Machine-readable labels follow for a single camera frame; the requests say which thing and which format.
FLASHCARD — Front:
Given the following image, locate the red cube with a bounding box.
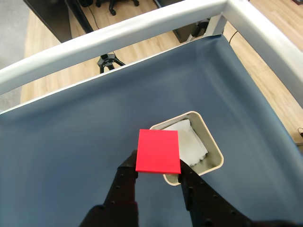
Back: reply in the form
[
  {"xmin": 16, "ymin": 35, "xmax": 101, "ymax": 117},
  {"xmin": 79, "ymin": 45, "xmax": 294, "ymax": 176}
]
[{"xmin": 135, "ymin": 129, "xmax": 182, "ymax": 175}]

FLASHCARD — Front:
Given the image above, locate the black office chair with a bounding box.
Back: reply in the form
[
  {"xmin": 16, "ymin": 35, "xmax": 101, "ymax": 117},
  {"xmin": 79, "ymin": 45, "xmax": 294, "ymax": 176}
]
[{"xmin": 96, "ymin": 0, "xmax": 140, "ymax": 16}]

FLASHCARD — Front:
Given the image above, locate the white metal frame rail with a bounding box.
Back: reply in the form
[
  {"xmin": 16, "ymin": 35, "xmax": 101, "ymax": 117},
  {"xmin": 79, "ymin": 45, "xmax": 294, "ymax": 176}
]
[{"xmin": 0, "ymin": 0, "xmax": 303, "ymax": 96}]

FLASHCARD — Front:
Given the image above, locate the blue-grey table mat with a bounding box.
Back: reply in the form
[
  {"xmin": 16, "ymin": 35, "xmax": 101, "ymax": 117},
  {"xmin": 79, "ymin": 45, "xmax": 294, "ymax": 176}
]
[{"xmin": 0, "ymin": 34, "xmax": 303, "ymax": 227}]

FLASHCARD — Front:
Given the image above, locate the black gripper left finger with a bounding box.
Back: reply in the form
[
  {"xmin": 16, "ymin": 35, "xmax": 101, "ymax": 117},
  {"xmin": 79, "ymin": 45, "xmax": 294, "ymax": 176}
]
[{"xmin": 79, "ymin": 150, "xmax": 139, "ymax": 227}]

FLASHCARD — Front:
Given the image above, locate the black desk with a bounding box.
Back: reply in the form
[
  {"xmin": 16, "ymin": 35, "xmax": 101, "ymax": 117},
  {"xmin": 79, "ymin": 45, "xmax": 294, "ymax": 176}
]
[{"xmin": 23, "ymin": 0, "xmax": 94, "ymax": 43}]

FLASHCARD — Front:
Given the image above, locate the black cabinet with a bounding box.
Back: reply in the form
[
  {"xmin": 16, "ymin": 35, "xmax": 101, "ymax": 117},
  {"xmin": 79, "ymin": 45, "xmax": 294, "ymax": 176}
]
[{"xmin": 173, "ymin": 17, "xmax": 211, "ymax": 44}]

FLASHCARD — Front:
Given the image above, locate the beige metal box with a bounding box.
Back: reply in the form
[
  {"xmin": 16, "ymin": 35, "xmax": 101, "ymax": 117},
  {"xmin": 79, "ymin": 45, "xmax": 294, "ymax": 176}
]
[{"xmin": 149, "ymin": 111, "xmax": 224, "ymax": 187}]

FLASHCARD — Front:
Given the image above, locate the black tripod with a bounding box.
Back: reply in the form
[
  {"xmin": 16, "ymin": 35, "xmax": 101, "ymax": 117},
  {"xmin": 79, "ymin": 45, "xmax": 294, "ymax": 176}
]
[{"xmin": 96, "ymin": 53, "xmax": 126, "ymax": 74}]

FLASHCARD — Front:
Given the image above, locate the white tissue paper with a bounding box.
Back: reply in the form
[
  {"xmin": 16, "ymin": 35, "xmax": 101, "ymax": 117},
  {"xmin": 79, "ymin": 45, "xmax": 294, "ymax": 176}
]
[{"xmin": 163, "ymin": 119, "xmax": 209, "ymax": 167}]

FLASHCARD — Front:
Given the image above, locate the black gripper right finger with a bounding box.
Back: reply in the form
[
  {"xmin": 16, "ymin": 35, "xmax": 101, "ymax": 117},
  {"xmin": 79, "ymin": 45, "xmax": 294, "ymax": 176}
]
[{"xmin": 178, "ymin": 158, "xmax": 254, "ymax": 227}]

